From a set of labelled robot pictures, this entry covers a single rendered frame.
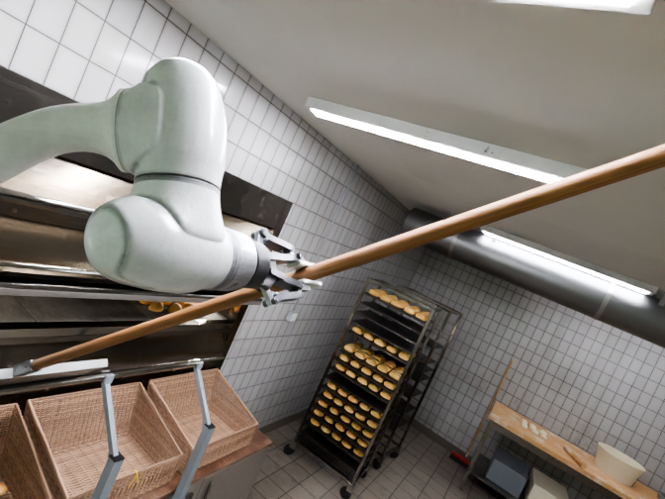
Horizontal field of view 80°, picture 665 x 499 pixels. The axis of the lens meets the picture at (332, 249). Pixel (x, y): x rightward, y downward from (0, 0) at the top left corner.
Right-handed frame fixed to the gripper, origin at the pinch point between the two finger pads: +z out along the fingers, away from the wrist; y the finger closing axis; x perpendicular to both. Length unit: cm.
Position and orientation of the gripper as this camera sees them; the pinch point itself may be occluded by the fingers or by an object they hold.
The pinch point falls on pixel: (305, 274)
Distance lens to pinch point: 77.1
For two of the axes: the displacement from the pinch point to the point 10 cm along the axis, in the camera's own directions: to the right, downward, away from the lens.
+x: 8.7, -3.0, -3.8
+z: 4.4, 1.5, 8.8
